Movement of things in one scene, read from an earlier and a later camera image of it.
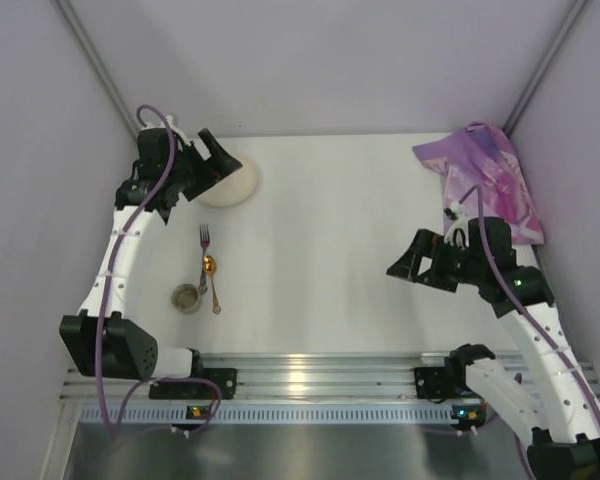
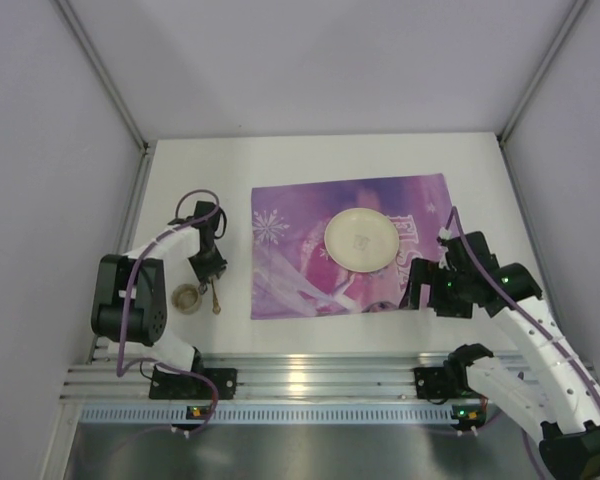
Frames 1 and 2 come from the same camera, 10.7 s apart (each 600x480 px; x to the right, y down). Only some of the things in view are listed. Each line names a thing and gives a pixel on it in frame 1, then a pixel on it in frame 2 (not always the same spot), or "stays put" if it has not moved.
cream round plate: (234, 189) to (361, 240)
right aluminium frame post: (550, 50) stays put
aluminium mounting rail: (292, 377) stays put
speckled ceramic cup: (186, 298) stays put
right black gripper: (443, 265) to (427, 286)
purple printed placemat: (483, 155) to (342, 247)
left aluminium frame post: (90, 46) stays put
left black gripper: (194, 171) to (208, 270)
